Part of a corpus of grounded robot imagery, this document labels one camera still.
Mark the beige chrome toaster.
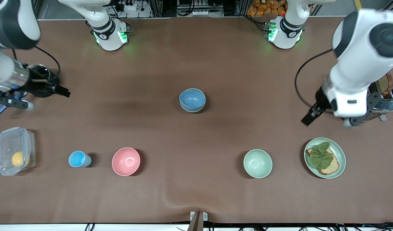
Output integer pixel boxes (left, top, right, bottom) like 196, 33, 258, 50
325, 72, 393, 122

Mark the black saucepan with blue handle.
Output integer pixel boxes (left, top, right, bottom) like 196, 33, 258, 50
0, 64, 60, 116

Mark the green lettuce leaf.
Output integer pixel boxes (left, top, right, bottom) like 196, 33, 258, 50
310, 142, 334, 170

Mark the blue bowl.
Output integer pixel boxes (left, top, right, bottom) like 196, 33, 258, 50
179, 89, 206, 112

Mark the light blue cup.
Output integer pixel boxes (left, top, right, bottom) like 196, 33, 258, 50
68, 150, 92, 168

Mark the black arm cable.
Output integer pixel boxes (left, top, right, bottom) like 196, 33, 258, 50
12, 45, 61, 79
294, 48, 334, 110

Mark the brown toast slice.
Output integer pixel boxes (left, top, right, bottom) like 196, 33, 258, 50
376, 73, 393, 97

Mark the yellow lemon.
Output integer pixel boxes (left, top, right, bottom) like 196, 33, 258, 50
12, 151, 30, 167

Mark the metal table edge bracket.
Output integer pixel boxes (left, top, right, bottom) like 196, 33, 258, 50
187, 211, 208, 231

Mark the brown bread slice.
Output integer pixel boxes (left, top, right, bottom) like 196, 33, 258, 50
306, 146, 339, 175

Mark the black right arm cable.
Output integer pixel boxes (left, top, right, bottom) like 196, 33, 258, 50
12, 45, 61, 79

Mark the white power strip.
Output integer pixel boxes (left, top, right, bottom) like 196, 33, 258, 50
177, 10, 213, 17
118, 0, 152, 18

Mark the pale green plate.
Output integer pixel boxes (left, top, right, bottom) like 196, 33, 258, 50
304, 138, 346, 179

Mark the orange snack bag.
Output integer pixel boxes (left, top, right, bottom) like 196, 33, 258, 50
247, 0, 286, 17

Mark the clear plastic lidded container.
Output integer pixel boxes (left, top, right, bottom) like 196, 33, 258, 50
0, 127, 36, 176

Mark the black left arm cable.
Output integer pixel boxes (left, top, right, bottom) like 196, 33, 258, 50
294, 48, 334, 110

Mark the glass lid with blue knob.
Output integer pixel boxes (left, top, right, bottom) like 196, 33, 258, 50
27, 64, 51, 81

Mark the pink bowl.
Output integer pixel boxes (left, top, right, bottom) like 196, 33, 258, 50
112, 147, 141, 176

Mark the pale green bowl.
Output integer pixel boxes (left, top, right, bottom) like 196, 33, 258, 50
243, 149, 273, 179
179, 88, 206, 113

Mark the brown table cloth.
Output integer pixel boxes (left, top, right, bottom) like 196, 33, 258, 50
0, 16, 393, 224

